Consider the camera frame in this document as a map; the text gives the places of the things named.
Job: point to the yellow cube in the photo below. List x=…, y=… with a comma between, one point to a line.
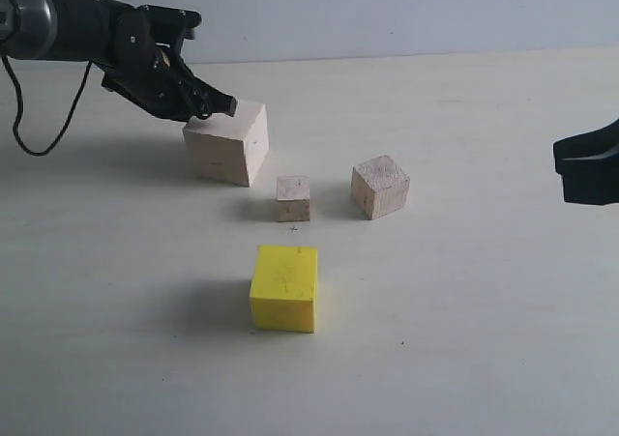
x=283, y=292

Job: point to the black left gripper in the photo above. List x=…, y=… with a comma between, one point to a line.
x=149, y=71

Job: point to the medium wooden cube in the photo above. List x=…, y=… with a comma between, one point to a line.
x=379, y=186

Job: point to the large pale wooden cube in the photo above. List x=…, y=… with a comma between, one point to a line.
x=229, y=149

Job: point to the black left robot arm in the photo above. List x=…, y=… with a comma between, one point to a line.
x=61, y=30

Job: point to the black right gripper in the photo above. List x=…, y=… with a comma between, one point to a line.
x=588, y=166

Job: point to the small wooden cube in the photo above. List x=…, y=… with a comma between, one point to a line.
x=293, y=198

